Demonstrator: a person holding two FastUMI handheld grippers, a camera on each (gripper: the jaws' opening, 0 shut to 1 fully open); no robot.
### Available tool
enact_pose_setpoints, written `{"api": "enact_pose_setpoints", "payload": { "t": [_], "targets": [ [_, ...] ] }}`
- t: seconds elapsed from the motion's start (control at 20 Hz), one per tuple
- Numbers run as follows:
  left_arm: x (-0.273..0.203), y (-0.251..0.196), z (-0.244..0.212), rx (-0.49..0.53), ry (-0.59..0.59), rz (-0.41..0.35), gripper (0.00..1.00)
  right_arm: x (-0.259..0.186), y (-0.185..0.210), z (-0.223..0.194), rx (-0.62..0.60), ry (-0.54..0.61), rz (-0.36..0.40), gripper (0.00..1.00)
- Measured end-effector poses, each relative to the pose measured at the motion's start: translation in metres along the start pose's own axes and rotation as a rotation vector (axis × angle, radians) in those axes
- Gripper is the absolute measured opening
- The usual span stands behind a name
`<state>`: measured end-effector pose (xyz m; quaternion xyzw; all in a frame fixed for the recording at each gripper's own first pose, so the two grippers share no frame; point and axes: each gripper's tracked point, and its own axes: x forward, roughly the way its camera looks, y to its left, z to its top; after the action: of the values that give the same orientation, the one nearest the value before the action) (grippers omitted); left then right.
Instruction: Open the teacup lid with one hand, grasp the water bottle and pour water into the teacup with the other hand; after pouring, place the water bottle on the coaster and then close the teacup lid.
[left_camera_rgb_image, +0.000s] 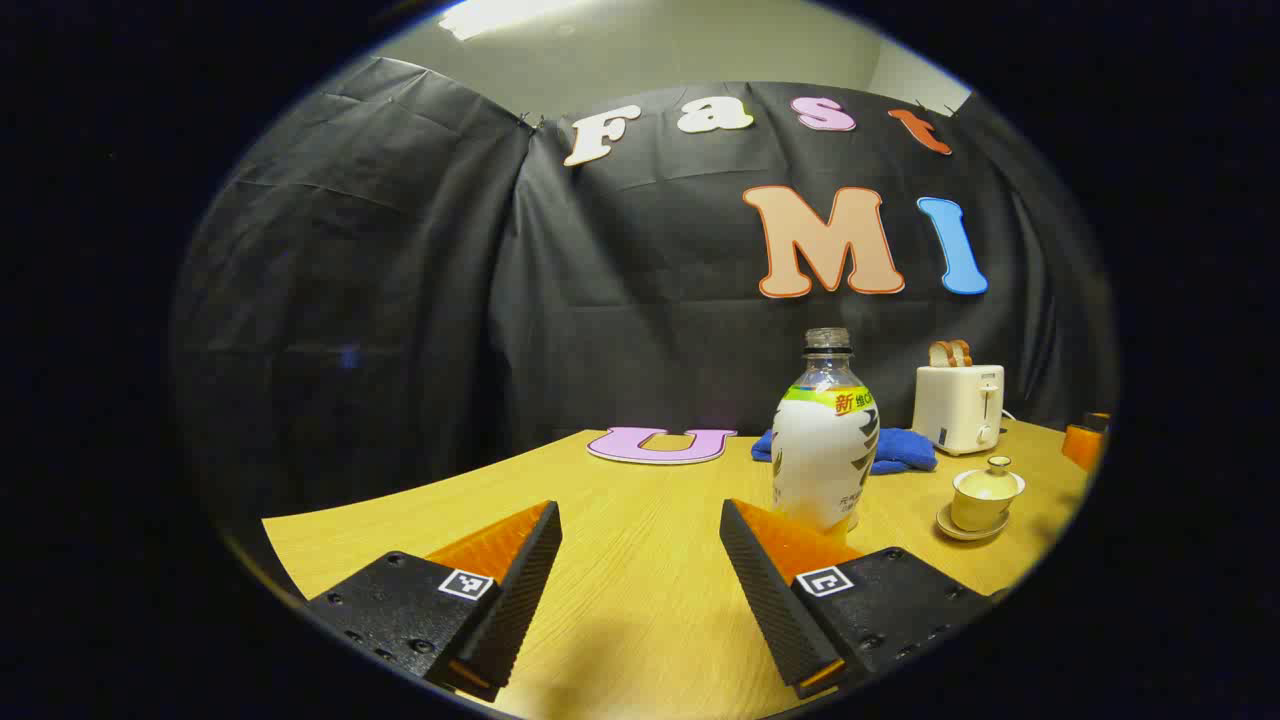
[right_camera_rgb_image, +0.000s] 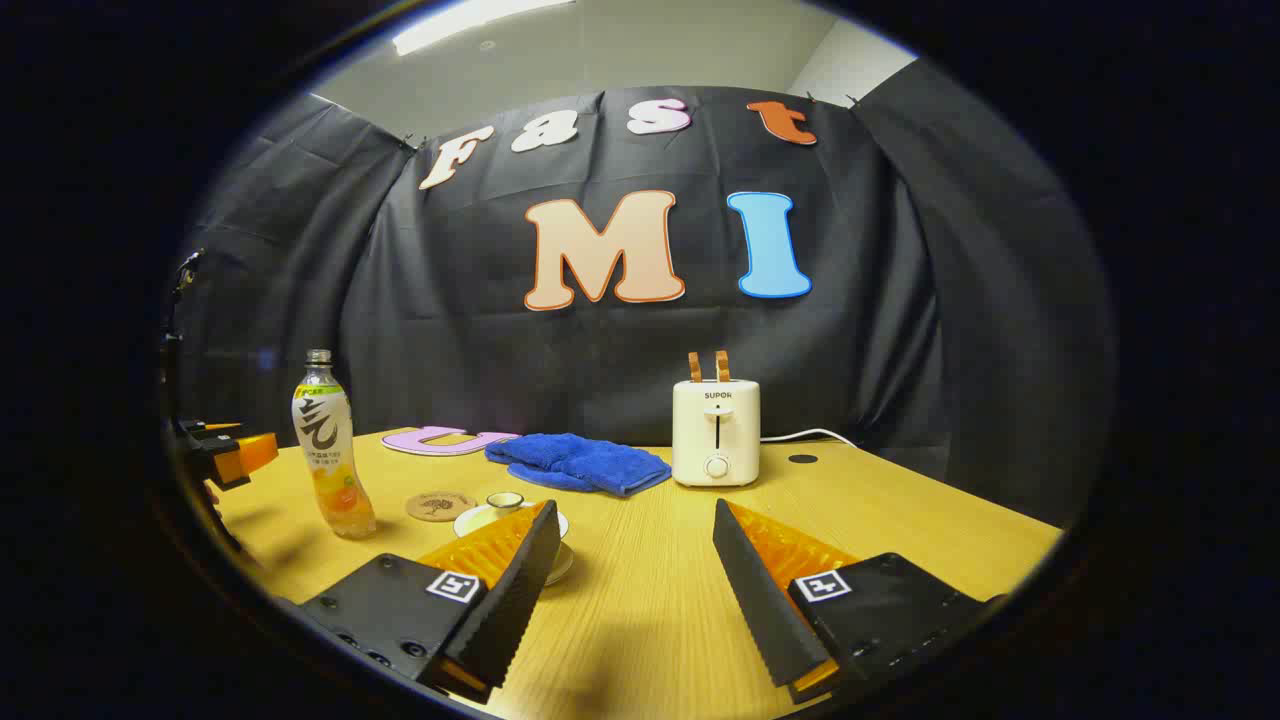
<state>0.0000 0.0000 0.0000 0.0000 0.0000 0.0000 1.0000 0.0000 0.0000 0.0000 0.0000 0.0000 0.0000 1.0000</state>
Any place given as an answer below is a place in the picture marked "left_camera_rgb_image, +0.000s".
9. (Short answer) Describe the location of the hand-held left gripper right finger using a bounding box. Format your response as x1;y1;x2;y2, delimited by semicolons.
719;498;1009;701

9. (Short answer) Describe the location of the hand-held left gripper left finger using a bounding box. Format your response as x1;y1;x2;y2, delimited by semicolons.
305;500;563;703

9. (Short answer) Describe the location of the cream teacup lid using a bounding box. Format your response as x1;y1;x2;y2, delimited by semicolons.
958;456;1020;499

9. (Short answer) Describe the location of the cream teacup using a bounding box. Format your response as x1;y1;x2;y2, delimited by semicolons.
950;476;1027;533

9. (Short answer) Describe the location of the clear water bottle white label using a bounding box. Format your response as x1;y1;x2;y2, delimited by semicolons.
771;327;881;536

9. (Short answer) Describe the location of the white toaster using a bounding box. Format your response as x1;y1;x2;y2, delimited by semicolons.
912;364;1005;457

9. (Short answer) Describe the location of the cream saucer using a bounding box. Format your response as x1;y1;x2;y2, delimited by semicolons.
936;503;1011;542

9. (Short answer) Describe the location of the pink paper cutout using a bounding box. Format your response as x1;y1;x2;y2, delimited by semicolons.
587;427;738;466

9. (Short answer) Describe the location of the blue towel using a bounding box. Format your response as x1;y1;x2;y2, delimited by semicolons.
751;428;939;475

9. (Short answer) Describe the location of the black backdrop cloth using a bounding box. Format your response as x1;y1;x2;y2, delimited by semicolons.
170;55;1119;521

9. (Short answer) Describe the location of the ceiling light panel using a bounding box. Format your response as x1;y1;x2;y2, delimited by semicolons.
438;0;591;41

